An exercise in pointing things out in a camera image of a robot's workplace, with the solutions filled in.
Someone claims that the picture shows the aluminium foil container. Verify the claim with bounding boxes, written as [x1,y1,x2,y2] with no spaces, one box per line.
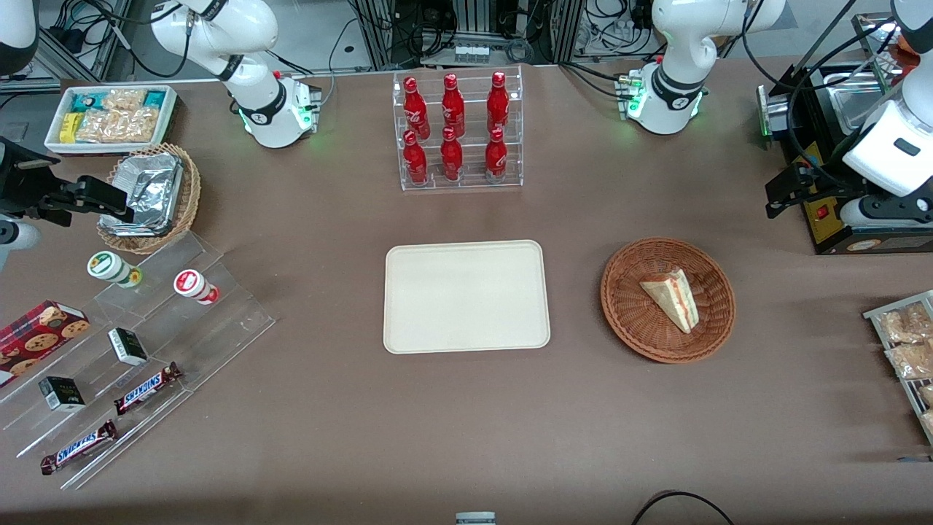
[98,208,176,236]
[109,152,184,227]

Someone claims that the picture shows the cream plastic tray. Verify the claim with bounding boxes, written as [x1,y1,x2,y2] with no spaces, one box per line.
[383,240,552,355]

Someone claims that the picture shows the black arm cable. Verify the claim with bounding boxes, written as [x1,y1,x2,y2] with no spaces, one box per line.
[743,0,899,192]

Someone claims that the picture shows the small black box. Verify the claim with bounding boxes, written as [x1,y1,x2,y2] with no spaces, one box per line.
[107,327,149,367]
[38,376,87,413]

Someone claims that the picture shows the triangular sandwich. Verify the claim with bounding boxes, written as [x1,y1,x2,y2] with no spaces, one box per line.
[639,268,700,335]

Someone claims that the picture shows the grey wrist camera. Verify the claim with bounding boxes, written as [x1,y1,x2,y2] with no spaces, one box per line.
[0,217,42,272]
[838,194,933,230]

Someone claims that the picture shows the Snickers bar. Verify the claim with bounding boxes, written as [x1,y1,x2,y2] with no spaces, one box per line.
[114,362,182,417]
[39,420,119,476]

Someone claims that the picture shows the red cola bottle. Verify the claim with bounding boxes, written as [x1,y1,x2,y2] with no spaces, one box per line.
[440,127,464,182]
[441,73,466,138]
[486,71,510,136]
[485,128,508,183]
[402,130,429,185]
[403,77,431,139]

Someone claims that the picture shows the green lid cup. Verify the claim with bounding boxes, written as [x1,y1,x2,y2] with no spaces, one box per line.
[87,251,143,289]

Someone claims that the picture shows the clear acrylic bottle rack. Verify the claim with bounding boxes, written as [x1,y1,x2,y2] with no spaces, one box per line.
[392,66,524,192]

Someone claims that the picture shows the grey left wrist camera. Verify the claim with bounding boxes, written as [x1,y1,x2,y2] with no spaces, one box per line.
[838,194,933,230]

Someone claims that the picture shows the black sausage warmer machine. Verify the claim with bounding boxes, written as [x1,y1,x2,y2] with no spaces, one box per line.
[757,11,933,256]

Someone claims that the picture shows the red lid cup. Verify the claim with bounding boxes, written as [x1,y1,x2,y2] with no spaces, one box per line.
[173,269,220,306]

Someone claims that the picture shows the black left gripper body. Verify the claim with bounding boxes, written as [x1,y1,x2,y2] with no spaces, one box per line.
[798,169,872,203]

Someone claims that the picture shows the clear nut brittle bag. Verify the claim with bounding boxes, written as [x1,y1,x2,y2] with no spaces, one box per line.
[101,88,148,114]
[75,107,160,144]

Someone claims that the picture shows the tray of packaged pastries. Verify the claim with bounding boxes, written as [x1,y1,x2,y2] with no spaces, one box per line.
[863,289,933,447]

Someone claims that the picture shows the aluminium equipment rack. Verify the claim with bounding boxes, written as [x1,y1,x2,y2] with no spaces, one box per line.
[350,0,584,70]

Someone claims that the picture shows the brown wicker basket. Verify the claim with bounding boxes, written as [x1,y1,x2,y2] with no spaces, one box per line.
[600,237,737,364]

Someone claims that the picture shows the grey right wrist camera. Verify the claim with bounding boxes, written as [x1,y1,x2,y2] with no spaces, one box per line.
[0,217,42,272]

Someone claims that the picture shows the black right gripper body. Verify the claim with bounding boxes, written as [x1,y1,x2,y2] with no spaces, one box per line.
[0,139,74,223]

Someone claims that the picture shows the aluminium frame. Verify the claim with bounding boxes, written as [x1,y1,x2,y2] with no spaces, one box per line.
[33,0,136,82]

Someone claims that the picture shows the black floor cable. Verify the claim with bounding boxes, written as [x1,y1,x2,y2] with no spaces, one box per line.
[631,491,735,525]

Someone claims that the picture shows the clear acrylic stepped display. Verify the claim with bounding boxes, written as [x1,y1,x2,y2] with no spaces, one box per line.
[0,231,276,491]

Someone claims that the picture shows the white snack tray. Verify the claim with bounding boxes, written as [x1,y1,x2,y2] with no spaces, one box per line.
[44,85,180,156]

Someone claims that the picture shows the steel warmer pan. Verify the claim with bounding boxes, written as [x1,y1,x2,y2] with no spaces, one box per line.
[827,71,894,136]

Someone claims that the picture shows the light wicker basket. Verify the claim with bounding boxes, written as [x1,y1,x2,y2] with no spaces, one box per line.
[97,143,202,255]

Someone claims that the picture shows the red cookie box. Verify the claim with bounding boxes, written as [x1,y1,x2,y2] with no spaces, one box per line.
[0,300,91,389]

